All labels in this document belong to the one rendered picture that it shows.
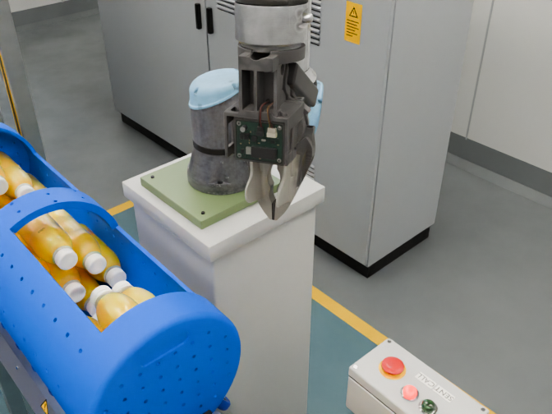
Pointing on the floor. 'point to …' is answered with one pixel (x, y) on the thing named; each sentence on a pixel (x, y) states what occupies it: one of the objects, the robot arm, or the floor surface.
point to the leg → (11, 393)
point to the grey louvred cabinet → (364, 44)
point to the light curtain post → (17, 81)
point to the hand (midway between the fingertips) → (276, 207)
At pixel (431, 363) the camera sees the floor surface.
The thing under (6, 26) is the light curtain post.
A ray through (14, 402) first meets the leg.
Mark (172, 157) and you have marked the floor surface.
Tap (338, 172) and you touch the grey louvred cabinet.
